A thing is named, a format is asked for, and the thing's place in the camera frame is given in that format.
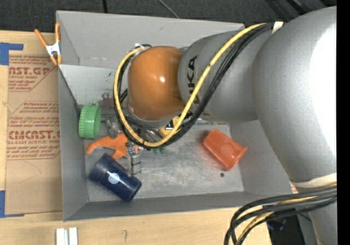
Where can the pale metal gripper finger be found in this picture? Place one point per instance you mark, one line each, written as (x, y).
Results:
(113, 127)
(136, 163)

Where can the orange spray trigger head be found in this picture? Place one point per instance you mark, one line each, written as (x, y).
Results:
(110, 142)

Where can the green ribbed cup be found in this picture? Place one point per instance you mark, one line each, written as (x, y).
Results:
(88, 122)

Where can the dark blue cup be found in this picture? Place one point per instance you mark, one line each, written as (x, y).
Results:
(113, 177)

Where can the grey metal bin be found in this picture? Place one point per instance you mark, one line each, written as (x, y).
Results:
(180, 167)

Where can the orange cup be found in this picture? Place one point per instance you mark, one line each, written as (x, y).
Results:
(224, 149)

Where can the brown cardboard board red print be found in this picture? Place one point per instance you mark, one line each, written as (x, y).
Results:
(32, 178)

